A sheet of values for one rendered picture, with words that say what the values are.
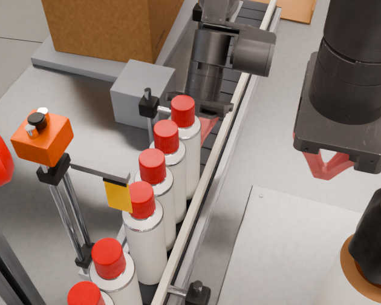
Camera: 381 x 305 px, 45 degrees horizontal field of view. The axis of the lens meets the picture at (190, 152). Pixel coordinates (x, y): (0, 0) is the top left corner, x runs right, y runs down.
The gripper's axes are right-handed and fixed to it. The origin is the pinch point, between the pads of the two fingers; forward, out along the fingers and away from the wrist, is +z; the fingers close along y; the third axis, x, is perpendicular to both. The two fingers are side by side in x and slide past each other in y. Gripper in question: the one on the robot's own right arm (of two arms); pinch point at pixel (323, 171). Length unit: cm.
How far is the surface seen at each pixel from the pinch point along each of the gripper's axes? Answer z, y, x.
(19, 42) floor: 116, 142, 152
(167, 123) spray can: 10.3, 11.1, 19.2
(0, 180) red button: -13.5, -16.4, 18.2
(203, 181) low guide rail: 27.4, 15.4, 15.5
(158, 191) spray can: 14.5, 3.3, 18.0
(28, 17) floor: 116, 163, 159
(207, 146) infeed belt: 30.9, 25.9, 17.7
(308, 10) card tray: 36, 82, 5
